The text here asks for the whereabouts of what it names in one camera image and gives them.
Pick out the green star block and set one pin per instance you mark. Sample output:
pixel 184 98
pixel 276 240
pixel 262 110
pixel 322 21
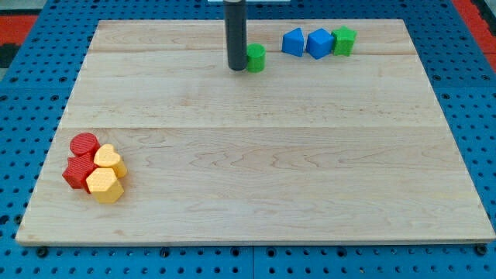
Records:
pixel 344 41

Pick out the red star block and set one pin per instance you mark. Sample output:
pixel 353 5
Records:
pixel 77 171

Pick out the blue cube block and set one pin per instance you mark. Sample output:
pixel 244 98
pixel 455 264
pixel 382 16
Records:
pixel 319 43

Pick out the light wooden board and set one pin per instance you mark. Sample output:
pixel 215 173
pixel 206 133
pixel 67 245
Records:
pixel 336 151

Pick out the green cylinder block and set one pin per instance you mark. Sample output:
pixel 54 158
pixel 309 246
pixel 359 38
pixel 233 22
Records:
pixel 256 54

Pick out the red cylinder block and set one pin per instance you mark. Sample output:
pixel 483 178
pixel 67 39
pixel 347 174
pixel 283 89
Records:
pixel 84 143

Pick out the blue triangular prism block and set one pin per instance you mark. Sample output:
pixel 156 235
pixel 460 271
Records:
pixel 293 42

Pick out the yellow heart block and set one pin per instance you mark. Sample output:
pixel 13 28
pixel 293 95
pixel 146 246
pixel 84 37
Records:
pixel 107 156

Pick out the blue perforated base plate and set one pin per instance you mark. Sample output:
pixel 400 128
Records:
pixel 37 85

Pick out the yellow hexagon block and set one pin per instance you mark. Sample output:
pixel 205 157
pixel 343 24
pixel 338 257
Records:
pixel 104 185

